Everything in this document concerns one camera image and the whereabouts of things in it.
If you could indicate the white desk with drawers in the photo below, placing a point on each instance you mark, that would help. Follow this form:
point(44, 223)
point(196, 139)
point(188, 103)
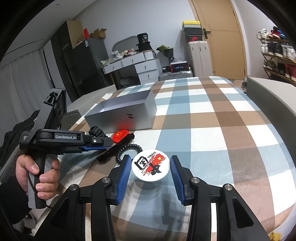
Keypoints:
point(146, 65)

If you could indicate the silver open cardboard box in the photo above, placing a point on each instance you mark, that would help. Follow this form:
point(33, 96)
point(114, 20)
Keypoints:
point(130, 112)

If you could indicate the beige upright suitcase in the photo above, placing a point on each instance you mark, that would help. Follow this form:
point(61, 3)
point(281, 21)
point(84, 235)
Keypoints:
point(200, 59)

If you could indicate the wooden door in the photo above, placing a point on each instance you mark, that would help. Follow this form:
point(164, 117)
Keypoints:
point(222, 31)

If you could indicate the white curtain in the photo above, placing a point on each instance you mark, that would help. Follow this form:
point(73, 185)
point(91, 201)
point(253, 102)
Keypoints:
point(25, 84)

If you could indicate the black long hair clip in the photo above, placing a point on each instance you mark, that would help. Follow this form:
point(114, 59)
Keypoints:
point(114, 151)

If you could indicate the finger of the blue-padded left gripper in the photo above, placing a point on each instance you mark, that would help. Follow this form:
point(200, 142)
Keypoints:
point(85, 148)

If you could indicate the grey bed headboard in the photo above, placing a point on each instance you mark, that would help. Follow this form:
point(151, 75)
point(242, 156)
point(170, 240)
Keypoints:
point(277, 101)

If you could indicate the wooden shoe rack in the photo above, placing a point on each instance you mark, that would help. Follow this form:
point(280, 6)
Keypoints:
point(278, 54)

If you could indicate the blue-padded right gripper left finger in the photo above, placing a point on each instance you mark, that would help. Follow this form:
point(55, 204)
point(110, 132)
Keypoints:
point(106, 192)

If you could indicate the red round badge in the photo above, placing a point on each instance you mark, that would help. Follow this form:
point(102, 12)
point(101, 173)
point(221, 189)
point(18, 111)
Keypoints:
point(119, 135)

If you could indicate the plaid bed blanket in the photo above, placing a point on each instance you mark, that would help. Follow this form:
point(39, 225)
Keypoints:
point(222, 137)

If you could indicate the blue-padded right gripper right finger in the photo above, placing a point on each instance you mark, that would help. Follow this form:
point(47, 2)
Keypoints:
point(193, 191)

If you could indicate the grey bedside cabinet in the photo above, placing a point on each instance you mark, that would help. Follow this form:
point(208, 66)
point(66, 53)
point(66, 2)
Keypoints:
point(79, 107)

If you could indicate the black red box on suitcase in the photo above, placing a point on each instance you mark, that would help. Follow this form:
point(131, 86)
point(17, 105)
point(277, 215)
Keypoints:
point(179, 66)

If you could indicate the stacked shoe boxes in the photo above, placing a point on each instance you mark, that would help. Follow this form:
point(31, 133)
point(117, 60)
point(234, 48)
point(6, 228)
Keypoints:
point(193, 31)

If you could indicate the white round flag badge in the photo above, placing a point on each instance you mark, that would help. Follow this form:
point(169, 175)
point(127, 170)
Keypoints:
point(151, 165)

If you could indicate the silver suitcase lying flat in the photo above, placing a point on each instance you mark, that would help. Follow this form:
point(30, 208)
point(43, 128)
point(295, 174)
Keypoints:
point(175, 75)

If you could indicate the black claw hair clip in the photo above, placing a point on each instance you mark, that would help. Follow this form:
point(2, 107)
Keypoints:
point(95, 131)

